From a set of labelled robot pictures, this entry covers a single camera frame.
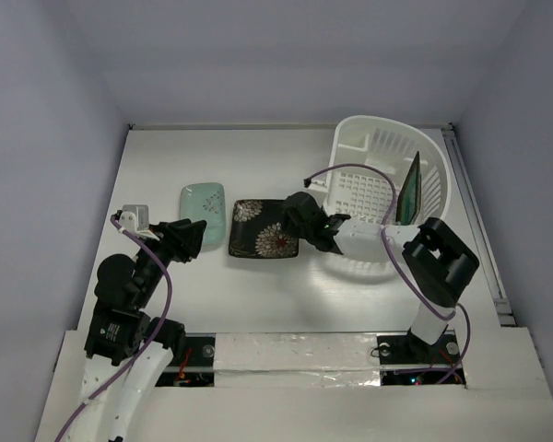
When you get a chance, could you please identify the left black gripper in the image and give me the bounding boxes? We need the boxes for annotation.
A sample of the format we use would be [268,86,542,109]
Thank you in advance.
[135,216,206,305]

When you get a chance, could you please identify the black floral plate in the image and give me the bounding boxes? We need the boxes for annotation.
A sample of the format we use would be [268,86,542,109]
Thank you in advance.
[228,199,299,260]

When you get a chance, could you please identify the light green speckled plate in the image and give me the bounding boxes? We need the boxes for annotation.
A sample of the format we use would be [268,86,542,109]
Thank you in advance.
[179,182,227,252]

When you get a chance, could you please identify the black plain plate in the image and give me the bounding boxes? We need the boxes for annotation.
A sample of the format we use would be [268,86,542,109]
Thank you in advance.
[395,152,422,226]

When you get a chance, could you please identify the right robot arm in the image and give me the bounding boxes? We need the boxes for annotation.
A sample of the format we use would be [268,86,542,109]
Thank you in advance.
[282,192,479,361]

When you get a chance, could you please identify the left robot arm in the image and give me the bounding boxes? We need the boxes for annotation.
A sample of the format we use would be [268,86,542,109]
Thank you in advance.
[59,210,206,441]

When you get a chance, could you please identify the white plastic dish rack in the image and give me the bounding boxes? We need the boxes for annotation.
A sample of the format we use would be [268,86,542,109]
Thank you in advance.
[324,115,452,224]

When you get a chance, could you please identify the foil covered front board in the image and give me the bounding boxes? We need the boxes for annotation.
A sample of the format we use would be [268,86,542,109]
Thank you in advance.
[34,326,553,442]

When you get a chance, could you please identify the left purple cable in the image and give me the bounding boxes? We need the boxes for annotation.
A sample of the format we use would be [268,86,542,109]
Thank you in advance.
[53,215,174,442]

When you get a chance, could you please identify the purple cable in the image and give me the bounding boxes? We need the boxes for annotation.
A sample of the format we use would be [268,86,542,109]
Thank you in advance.
[53,215,174,442]
[302,164,471,386]

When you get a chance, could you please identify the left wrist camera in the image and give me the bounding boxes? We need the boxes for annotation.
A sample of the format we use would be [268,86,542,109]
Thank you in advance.
[119,204,149,235]

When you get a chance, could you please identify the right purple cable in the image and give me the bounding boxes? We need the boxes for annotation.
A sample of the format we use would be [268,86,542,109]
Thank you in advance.
[302,164,471,386]

